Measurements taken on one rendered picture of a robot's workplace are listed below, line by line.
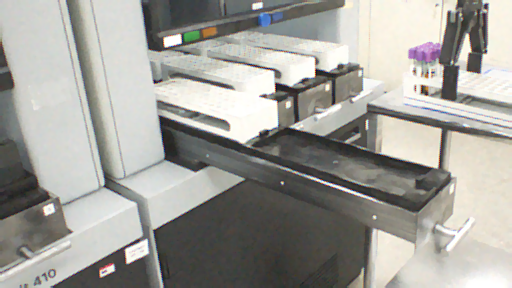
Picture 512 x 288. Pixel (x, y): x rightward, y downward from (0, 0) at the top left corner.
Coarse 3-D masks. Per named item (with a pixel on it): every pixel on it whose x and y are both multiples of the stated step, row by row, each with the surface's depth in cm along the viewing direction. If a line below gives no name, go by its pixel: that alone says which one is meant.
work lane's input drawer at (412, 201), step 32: (192, 128) 94; (288, 128) 94; (224, 160) 90; (256, 160) 84; (288, 160) 81; (320, 160) 84; (352, 160) 83; (384, 160) 82; (288, 192) 82; (320, 192) 77; (352, 192) 73; (384, 192) 71; (416, 192) 70; (448, 192) 75; (384, 224) 71; (416, 224) 68; (448, 256) 69
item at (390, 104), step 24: (504, 72) 124; (384, 96) 108; (408, 120) 100; (432, 120) 96; (456, 120) 95; (432, 240) 150; (408, 264) 140; (432, 264) 139; (456, 264) 139; (480, 264) 139; (504, 264) 139
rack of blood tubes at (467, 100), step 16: (416, 80) 100; (432, 80) 98; (464, 80) 97; (480, 80) 97; (496, 80) 97; (416, 96) 101; (432, 96) 100; (464, 96) 100; (480, 96) 92; (496, 96) 90; (448, 112) 98; (464, 112) 95; (480, 112) 93; (496, 112) 91
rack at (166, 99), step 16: (176, 80) 108; (160, 96) 99; (176, 96) 98; (192, 96) 98; (208, 96) 97; (224, 96) 97; (240, 96) 96; (160, 112) 101; (176, 112) 100; (192, 112) 100; (208, 112) 91; (224, 112) 88; (240, 112) 88; (256, 112) 89; (272, 112) 92; (208, 128) 92; (224, 128) 96; (240, 128) 87; (256, 128) 90; (272, 128) 93
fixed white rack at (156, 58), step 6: (150, 54) 130; (156, 54) 130; (162, 54) 129; (168, 54) 130; (174, 54) 129; (180, 54) 129; (150, 60) 124; (156, 60) 124; (162, 60) 124; (156, 66) 123; (156, 72) 124; (156, 78) 124; (162, 78) 125
